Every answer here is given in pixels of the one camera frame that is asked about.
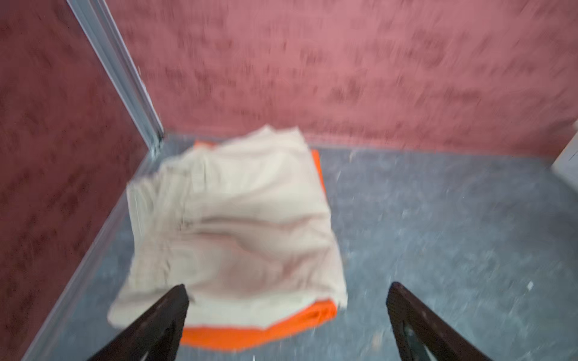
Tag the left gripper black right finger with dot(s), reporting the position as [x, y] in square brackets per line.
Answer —
[420, 334]

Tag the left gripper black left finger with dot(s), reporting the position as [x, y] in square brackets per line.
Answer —
[155, 335]

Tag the orange shorts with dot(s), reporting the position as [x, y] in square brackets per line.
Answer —
[262, 331]

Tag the beige shorts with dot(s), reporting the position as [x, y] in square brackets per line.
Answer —
[160, 250]

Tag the white plastic laundry basket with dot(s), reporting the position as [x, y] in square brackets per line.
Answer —
[565, 166]

